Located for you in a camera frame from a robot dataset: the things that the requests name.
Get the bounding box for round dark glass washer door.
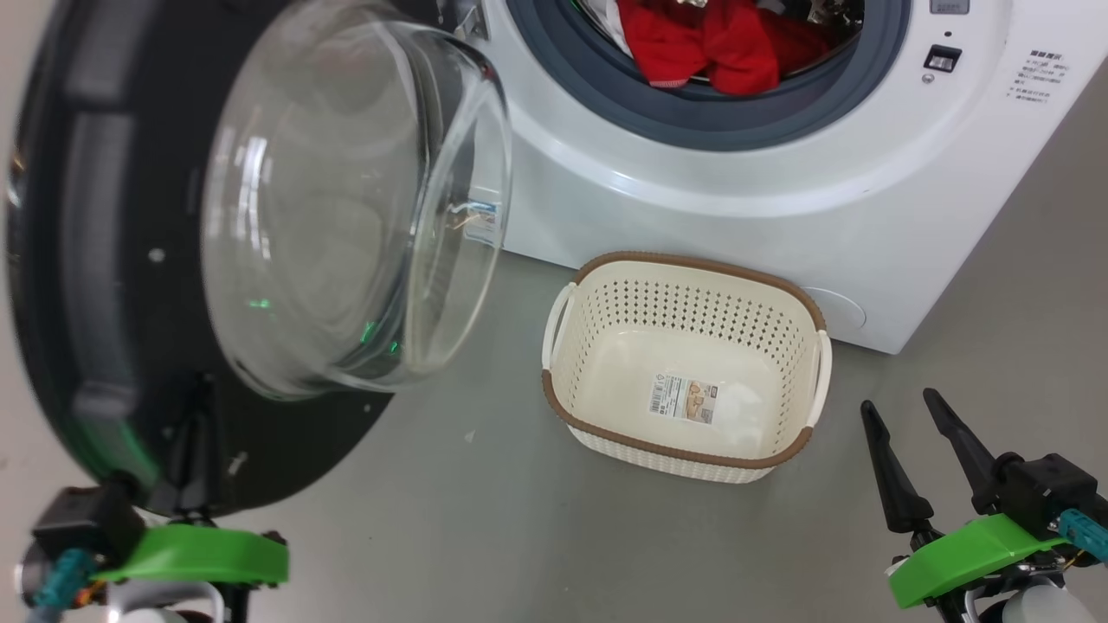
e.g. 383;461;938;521
4;0;513;520

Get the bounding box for grey rubber door seal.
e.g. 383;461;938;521
506;0;912;153

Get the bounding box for white front-load washing machine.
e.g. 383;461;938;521
437;0;1100;356

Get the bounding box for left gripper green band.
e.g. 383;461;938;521
93;374;290;623

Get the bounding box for paper product label sticker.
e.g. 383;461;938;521
649;374;718;426

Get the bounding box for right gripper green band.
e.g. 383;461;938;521
861;388;1071;610

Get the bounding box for cream perforated laundry basket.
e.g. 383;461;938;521
542;251;834;484

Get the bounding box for blue energy label sticker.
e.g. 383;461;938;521
463;203;502;252

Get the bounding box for red garment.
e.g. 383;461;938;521
597;0;836;96

